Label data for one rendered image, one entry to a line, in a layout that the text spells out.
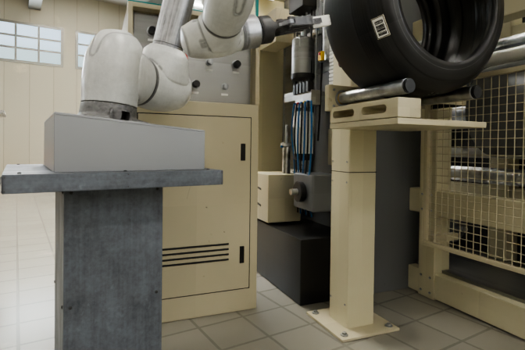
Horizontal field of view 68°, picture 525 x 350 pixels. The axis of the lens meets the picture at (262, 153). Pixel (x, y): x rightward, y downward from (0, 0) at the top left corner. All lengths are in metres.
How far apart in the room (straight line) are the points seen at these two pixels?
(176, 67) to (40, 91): 7.33
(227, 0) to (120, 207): 0.60
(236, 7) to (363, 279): 1.17
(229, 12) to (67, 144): 0.47
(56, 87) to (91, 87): 7.44
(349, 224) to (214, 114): 0.71
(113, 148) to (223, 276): 0.91
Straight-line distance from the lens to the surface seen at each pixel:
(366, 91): 1.35
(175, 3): 1.37
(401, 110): 1.21
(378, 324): 1.76
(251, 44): 1.08
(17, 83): 8.58
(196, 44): 1.01
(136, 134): 1.02
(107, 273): 1.14
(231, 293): 1.79
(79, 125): 1.00
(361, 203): 1.59
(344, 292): 1.66
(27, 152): 8.51
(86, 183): 0.96
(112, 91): 1.15
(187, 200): 1.63
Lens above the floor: 0.71
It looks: 1 degrees down
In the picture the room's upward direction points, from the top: 1 degrees clockwise
